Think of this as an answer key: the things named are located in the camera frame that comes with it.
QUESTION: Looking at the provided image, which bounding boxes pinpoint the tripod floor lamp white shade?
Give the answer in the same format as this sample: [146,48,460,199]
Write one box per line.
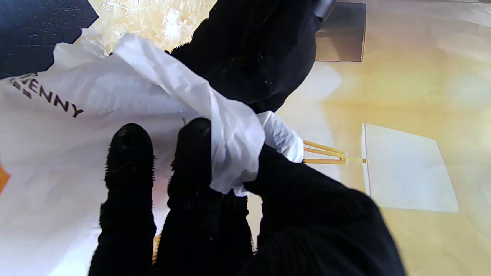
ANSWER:
[303,123,460,213]

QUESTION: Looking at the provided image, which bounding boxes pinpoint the white plastic bag orange print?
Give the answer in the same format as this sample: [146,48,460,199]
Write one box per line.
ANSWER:
[0,30,305,276]

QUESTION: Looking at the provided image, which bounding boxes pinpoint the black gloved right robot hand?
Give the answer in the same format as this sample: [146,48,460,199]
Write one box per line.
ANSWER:
[88,0,407,276]

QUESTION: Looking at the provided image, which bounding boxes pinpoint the dark flat television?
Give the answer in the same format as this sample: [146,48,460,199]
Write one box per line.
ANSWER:
[315,2,367,62]

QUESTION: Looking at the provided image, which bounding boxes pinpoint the black flat box lid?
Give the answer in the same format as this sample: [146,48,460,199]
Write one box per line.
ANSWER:
[0,0,99,80]

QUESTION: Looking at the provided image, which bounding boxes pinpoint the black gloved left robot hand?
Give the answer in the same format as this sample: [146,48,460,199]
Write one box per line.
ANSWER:
[165,0,338,113]

